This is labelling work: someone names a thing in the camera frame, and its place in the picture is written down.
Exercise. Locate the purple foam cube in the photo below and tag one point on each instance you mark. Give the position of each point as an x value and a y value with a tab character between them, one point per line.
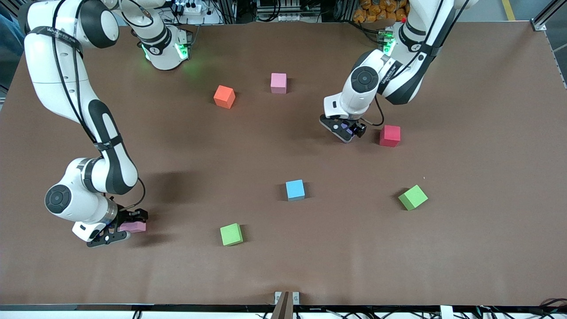
343	126

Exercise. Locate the pink foam cube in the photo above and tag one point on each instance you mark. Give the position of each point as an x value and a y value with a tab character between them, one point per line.
278	82
135	227

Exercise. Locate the red foam cube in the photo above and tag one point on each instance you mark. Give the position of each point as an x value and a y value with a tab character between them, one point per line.
390	135

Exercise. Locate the green foam cube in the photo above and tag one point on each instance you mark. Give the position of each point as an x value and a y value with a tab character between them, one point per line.
413	197
231	234

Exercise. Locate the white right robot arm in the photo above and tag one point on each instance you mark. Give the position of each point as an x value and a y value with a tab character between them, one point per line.
48	53

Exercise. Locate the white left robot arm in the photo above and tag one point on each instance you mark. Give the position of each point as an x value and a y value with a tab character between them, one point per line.
354	104

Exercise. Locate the paper table cover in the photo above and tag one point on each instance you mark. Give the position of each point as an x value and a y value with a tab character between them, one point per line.
133	274

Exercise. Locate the blue foam cube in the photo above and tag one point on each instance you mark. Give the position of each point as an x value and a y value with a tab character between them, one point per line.
295	190

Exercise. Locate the orange packaged goods pile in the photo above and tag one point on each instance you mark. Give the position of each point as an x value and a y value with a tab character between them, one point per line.
381	9

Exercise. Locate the equipment rack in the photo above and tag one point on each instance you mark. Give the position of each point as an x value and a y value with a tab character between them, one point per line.
288	9

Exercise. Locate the orange foam cube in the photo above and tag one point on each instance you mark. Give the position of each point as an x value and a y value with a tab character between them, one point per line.
223	96

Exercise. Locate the white power strip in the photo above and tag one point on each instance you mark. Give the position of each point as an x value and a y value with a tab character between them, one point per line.
191	8

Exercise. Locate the white label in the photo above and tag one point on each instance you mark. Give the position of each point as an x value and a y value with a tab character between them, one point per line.
446	313

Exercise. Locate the person in blue clothing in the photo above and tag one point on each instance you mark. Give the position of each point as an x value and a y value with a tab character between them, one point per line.
9	26

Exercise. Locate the metal mounting bracket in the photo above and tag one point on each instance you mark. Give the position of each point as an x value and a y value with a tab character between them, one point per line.
277	297

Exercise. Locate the brown camera post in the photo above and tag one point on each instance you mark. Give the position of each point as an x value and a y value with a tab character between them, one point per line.
283	310

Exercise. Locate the aluminium frame profile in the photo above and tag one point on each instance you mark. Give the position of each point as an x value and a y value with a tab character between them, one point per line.
547	15

